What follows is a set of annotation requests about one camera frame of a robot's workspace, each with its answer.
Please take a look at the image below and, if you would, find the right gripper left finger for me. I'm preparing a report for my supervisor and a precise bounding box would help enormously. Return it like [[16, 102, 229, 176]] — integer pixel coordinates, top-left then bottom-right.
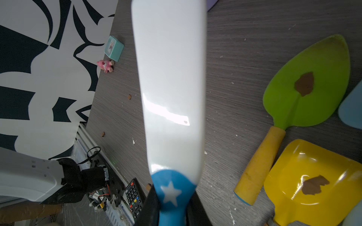
[[134, 185, 161, 226]]

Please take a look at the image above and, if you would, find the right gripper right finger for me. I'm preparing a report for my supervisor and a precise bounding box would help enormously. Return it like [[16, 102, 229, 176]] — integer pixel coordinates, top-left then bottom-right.
[[186, 191, 212, 226]]

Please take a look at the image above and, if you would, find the green trowel yellow handle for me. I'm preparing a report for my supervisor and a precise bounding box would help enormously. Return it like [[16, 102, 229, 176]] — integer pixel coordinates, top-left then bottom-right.
[[234, 34, 351, 205]]

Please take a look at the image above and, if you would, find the white blue cleaning brush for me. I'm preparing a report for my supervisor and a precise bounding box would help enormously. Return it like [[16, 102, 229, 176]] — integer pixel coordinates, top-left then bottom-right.
[[131, 1, 207, 226]]

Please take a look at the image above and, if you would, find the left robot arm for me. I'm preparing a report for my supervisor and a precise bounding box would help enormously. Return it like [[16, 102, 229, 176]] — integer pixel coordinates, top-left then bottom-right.
[[1, 148, 108, 204]]

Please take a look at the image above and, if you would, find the yellow scoop trowel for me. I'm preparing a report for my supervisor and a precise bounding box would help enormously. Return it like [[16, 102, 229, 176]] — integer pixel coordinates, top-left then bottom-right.
[[264, 139, 362, 226]]

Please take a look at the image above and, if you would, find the light blue pointed trowel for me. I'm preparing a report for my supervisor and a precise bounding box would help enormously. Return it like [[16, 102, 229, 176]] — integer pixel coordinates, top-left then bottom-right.
[[338, 81, 362, 130]]

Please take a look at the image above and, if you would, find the purple plastic bucket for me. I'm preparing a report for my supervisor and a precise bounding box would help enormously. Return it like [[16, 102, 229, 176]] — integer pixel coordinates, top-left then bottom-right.
[[206, 0, 218, 11]]

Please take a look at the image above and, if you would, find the black remote control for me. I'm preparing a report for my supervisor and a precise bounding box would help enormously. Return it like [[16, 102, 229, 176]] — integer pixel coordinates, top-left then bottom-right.
[[124, 178, 145, 221]]

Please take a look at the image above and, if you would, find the pink toy figure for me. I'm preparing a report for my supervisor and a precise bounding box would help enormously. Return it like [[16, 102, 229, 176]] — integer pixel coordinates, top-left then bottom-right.
[[97, 60, 115, 73]]

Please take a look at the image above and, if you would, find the small teal alarm clock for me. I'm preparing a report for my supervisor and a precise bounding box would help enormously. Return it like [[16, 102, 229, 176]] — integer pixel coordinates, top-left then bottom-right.
[[104, 35, 124, 62]]

